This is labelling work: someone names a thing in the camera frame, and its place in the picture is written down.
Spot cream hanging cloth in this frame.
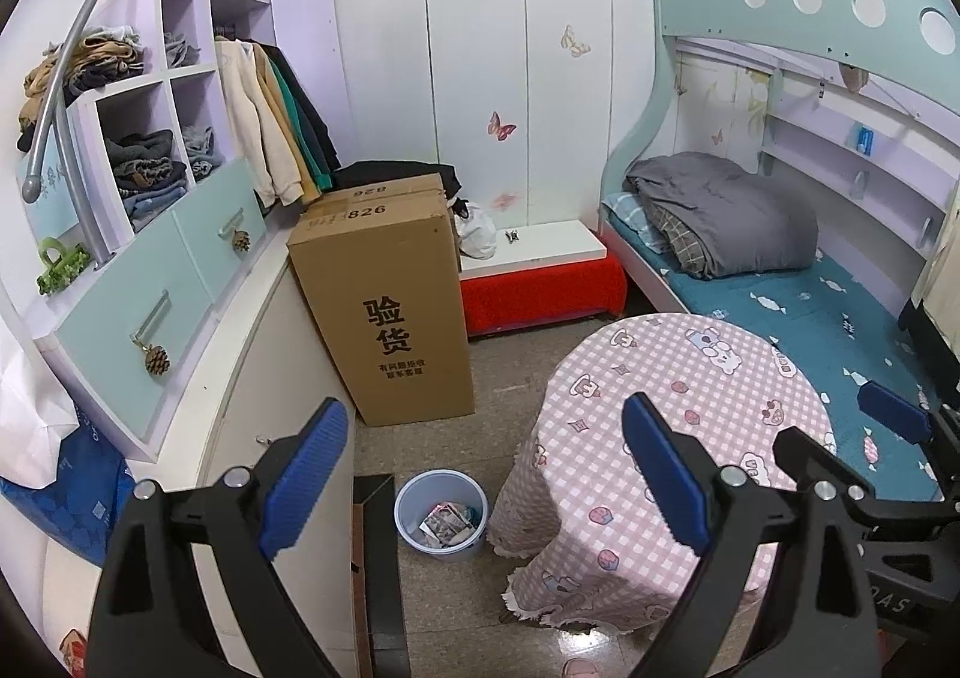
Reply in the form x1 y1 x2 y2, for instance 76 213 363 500
919 190 960 334

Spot white cloth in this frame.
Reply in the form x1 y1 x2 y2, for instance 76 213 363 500
0 318 80 488

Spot black brown flat board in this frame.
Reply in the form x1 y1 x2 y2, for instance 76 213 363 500
351 474 410 678

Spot blue plastic bin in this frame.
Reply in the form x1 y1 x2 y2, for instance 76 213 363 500
394 469 488 559

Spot plain cardboard box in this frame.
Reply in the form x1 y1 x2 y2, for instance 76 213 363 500
322 173 462 274

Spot grey duvet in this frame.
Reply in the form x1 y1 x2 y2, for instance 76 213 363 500
624 151 820 280

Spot curved grey metal pole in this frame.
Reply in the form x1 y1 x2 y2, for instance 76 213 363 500
19 0 188 203

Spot cream hanging jacket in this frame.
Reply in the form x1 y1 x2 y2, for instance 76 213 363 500
215 39 301 206

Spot large printed cardboard box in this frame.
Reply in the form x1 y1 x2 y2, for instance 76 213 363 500
287 194 477 426

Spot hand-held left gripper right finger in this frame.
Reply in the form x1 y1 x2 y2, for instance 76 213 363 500
621 391 882 678

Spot white lilac wardrobe unit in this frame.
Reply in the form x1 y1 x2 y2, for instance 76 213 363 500
0 0 357 678

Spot tan and dark clothes pile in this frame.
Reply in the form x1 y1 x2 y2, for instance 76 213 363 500
19 25 147 150

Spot blue grey folded clothes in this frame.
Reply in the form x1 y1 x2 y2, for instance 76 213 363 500
180 125 226 178

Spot black clothes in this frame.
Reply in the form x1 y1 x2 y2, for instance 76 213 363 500
334 160 466 199

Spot red bench with white top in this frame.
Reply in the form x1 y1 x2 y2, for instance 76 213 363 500
457 220 629 340

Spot blue bag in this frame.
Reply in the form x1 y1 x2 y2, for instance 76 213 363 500
0 430 136 566

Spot green hanging garment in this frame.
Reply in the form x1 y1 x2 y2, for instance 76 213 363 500
270 48 331 193

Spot tan hanging jacket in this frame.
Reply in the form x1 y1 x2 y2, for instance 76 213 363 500
251 44 316 203

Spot white plastic bag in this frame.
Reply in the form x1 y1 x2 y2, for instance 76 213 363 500
454 198 496 259

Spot blue checked pillow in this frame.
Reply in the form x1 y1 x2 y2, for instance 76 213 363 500
602 192 665 255

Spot dark hanging cloth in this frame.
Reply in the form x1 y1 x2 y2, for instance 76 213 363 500
900 295 960 409

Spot green hair claw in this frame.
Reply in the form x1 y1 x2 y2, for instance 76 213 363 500
37 237 92 295

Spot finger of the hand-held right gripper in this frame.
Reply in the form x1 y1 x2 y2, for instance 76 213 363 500
857 380 960 454
772 427 938 536

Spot grey and blue clothes pile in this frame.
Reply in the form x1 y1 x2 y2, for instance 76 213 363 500
101 129 188 221

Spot black hanging coat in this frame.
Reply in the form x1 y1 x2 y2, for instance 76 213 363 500
259 43 342 178

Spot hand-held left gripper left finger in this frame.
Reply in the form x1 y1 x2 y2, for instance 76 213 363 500
86 397 351 678

